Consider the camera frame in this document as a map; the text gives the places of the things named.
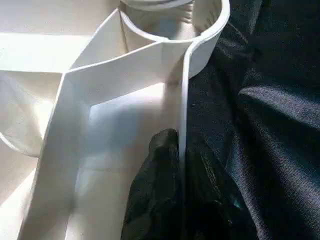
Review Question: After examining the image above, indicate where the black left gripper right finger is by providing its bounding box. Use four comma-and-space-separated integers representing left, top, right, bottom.
184, 131, 261, 240

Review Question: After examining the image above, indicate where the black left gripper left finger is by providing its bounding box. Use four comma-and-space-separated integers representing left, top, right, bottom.
120, 128, 183, 240

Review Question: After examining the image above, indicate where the white plastic table top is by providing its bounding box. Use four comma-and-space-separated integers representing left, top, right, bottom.
0, 0, 232, 240

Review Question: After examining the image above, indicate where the white plastic table leg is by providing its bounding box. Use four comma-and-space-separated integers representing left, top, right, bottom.
120, 0, 195, 13

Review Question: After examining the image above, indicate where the black plastic mat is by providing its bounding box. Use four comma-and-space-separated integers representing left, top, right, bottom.
185, 0, 320, 240

